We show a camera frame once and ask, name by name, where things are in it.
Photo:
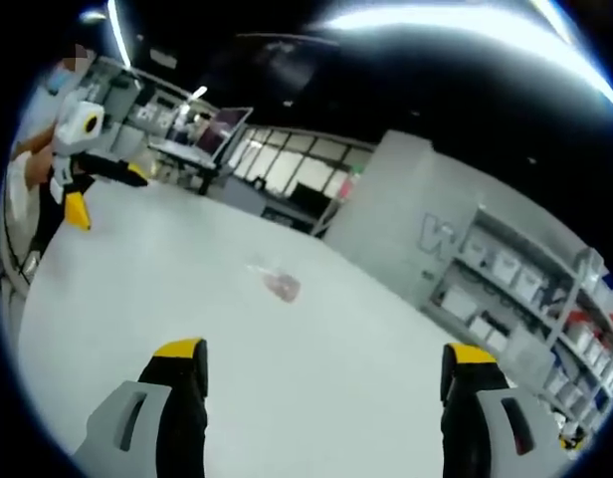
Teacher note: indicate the grey metal shelf rack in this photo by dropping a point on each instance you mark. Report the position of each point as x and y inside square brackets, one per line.
[530, 309]

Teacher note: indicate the long ceiling light strip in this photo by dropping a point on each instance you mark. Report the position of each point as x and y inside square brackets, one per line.
[485, 25]
[120, 30]

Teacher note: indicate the dark work table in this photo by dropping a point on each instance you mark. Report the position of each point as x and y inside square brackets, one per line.
[187, 152]

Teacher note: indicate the clear resealable bag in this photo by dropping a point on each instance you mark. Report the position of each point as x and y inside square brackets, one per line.
[279, 285]

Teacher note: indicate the tall grey cabinet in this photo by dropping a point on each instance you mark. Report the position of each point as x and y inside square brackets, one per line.
[401, 199]

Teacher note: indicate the small yellow black object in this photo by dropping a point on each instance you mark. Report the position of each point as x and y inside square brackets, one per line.
[571, 438]

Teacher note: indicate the grey partition with lettering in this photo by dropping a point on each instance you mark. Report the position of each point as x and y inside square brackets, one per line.
[117, 104]

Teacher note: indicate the tilted flat screen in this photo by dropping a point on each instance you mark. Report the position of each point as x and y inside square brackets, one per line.
[226, 132]

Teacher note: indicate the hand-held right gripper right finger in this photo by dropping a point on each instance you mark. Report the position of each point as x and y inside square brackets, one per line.
[466, 428]

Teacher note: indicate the row of white storage boxes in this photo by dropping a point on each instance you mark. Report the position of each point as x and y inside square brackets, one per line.
[515, 281]

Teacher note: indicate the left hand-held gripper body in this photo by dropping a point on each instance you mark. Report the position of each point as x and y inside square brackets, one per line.
[76, 127]

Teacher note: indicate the person's left hand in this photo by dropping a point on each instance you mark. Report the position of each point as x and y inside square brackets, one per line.
[42, 167]

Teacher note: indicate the window wall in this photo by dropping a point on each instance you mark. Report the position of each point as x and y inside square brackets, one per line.
[296, 159]

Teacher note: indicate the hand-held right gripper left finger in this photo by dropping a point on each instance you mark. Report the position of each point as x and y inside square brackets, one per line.
[182, 428]

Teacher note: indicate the small black monitor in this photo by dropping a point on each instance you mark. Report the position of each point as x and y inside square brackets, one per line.
[309, 193]

